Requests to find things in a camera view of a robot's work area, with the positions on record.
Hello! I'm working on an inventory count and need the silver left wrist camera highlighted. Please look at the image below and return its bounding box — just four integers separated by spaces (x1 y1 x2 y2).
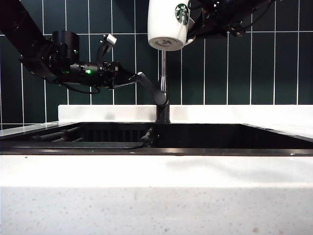
97 33 118 65

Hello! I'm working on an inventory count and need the grey faucet lever handle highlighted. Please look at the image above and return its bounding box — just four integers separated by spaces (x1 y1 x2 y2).
133 71 170 106

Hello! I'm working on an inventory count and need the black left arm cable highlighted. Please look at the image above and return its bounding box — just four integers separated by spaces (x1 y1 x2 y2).
65 82 101 95

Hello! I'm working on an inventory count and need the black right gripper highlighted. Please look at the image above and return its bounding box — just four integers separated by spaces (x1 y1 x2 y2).
186 0 228 40

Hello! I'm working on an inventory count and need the black sink drain rack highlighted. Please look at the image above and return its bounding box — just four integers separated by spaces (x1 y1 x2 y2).
30 126 155 150

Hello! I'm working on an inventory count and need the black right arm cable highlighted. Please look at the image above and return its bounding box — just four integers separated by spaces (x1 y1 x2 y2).
227 0 271 38

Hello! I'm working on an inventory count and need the black sink basin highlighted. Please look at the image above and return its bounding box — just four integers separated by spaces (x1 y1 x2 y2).
0 121 313 157

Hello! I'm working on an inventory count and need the white Starbucks logo mug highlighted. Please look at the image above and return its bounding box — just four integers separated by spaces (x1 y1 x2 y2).
147 0 197 52

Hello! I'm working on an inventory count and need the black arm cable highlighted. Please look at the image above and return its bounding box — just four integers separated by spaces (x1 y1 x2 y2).
65 82 101 95
227 0 271 38

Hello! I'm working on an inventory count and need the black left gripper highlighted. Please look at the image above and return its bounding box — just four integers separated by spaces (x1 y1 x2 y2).
97 60 138 91

